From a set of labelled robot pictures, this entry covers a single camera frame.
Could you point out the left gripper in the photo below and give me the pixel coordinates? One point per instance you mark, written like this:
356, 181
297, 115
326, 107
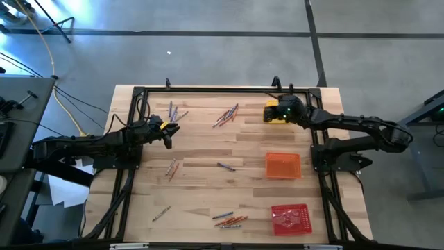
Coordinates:
151, 132

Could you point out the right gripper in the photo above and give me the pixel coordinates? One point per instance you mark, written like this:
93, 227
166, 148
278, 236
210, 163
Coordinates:
293, 109

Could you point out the white crayon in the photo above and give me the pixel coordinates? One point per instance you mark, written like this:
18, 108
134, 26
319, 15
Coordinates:
170, 167
218, 122
161, 213
230, 226

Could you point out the orange crayon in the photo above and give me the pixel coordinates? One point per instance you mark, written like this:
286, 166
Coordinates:
223, 115
224, 221
233, 220
236, 112
240, 219

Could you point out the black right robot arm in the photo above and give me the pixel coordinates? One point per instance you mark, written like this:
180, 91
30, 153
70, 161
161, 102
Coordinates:
347, 121

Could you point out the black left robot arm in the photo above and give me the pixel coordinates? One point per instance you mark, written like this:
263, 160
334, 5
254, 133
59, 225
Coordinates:
86, 143

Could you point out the yellow plastic basket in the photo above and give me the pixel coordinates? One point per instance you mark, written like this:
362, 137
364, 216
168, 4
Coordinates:
272, 102

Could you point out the black table clamp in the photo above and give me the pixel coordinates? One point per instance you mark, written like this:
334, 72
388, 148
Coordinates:
276, 82
168, 83

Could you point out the orange plastic basket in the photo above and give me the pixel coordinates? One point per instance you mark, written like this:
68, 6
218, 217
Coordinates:
282, 166

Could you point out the red plastic basket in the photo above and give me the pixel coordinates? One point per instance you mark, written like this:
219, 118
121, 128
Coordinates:
291, 219

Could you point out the black support beam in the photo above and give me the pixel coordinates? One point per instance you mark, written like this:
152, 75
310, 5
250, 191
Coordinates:
59, 168

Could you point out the white paper sheet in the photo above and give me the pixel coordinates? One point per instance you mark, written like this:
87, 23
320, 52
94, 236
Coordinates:
66, 192

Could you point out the black clamp tool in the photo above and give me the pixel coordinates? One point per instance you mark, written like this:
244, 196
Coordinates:
21, 99

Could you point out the grey side table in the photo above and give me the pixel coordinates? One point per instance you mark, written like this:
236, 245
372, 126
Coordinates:
21, 83

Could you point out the black tripod stand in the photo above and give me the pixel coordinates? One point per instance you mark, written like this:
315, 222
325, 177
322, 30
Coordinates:
52, 21

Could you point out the black device green light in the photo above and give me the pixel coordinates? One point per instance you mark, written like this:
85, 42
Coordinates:
437, 112

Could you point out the person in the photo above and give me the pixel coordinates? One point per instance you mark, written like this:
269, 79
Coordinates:
27, 232

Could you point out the white edge bracket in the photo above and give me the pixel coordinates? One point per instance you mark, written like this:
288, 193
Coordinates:
322, 247
129, 246

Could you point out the grey desk frame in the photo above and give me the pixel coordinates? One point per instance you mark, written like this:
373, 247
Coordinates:
421, 166

